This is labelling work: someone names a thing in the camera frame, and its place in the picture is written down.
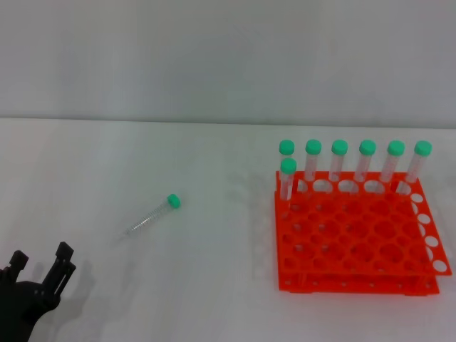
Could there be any green-capped clear test tube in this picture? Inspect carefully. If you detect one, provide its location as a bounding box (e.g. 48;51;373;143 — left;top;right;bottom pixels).
396;140;433;195
378;140;405;185
279;157;298;219
123;193;182;237
278;139;296;172
353;139;377;184
303;139;323;193
327;139;349;183

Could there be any orange test tube rack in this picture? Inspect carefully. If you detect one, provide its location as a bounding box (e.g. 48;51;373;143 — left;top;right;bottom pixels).
274;170;452;296

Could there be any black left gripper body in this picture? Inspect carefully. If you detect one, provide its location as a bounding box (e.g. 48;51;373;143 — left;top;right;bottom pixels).
0;273;61;342

